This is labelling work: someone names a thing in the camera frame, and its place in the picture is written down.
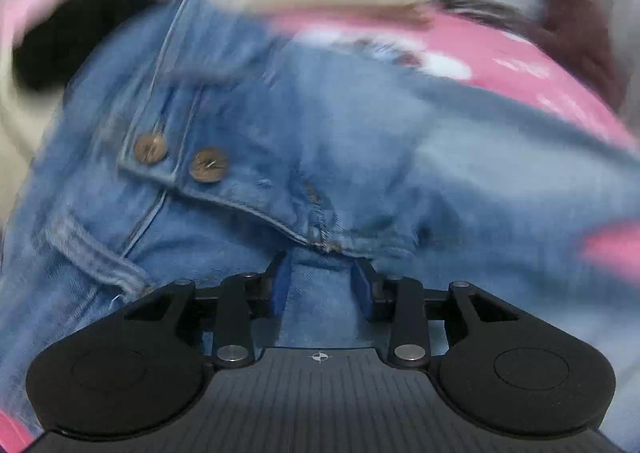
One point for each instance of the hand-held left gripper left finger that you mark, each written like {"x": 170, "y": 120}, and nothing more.
{"x": 280, "y": 283}

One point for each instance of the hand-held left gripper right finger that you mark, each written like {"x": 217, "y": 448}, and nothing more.
{"x": 362, "y": 293}

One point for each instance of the blue denim jeans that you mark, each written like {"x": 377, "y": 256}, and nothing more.
{"x": 350, "y": 143}

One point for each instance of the beige hooded sweatshirt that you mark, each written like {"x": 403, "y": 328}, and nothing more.
{"x": 15, "y": 143}

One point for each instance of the pink floral blanket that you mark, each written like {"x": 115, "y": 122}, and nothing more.
{"x": 500, "y": 68}

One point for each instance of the black garment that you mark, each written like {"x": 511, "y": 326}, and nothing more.
{"x": 65, "y": 43}

